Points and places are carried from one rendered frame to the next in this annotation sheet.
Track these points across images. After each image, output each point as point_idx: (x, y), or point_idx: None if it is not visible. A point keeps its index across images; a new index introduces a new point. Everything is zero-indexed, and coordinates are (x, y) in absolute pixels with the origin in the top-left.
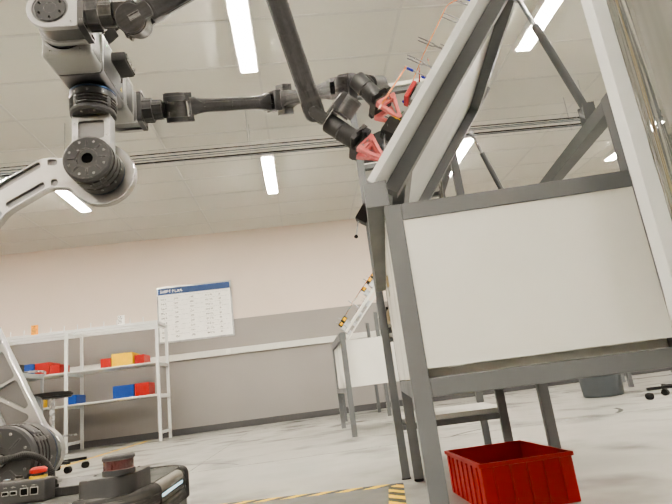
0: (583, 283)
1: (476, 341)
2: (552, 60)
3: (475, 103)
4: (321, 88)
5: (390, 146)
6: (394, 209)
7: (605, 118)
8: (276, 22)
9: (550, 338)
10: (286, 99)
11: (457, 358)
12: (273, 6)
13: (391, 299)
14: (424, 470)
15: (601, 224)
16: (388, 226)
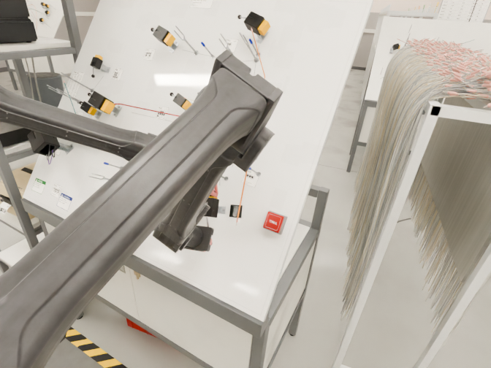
0: (298, 290)
1: (273, 350)
2: None
3: None
4: (121, 147)
5: (275, 287)
6: (268, 325)
7: (316, 199)
8: (210, 188)
9: (287, 322)
10: (4, 117)
11: (267, 364)
12: (221, 172)
13: (141, 286)
14: None
15: (307, 261)
16: (264, 337)
